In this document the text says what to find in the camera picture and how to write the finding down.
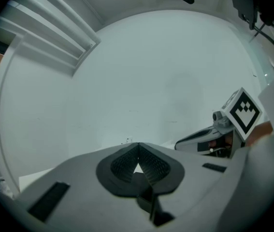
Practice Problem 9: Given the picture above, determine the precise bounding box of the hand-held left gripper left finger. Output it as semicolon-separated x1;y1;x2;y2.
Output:
13;142;152;228

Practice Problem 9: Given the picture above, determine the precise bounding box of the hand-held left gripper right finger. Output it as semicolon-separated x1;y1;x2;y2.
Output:
133;142;239;228

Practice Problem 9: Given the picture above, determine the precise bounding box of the white door frame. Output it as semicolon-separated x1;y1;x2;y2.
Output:
0;0;101;203

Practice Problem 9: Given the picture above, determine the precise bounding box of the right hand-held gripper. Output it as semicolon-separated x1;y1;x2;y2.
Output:
174;87;263;159

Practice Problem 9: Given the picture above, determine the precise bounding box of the glass panel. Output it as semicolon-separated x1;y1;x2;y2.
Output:
247;20;274;87

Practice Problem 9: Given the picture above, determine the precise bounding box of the black mounted device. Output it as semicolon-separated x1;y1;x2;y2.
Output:
228;0;274;58

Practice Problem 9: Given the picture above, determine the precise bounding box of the person's right forearm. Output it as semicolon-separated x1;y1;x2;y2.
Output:
246;121;274;147

